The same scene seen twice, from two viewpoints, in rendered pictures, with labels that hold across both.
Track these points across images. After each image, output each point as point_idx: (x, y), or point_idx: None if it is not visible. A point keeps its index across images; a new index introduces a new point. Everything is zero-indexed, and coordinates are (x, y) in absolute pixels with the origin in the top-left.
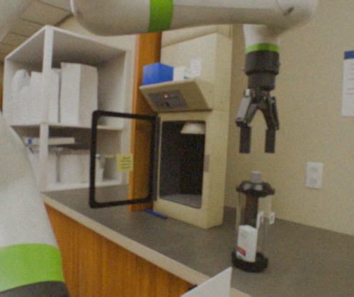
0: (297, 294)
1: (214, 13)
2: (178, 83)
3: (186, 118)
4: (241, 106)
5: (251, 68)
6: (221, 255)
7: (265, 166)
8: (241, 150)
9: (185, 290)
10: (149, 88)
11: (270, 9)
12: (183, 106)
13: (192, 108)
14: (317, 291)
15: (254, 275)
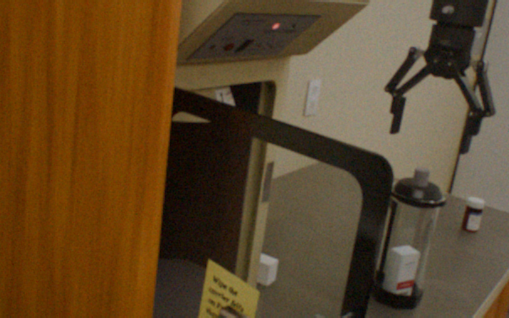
0: (448, 280)
1: None
2: (341, 3)
3: (237, 79)
4: (487, 89)
5: (481, 23)
6: (379, 315)
7: None
8: (465, 150)
9: None
10: (268, 0)
11: None
12: (272, 51)
13: (280, 55)
14: (432, 267)
15: (424, 298)
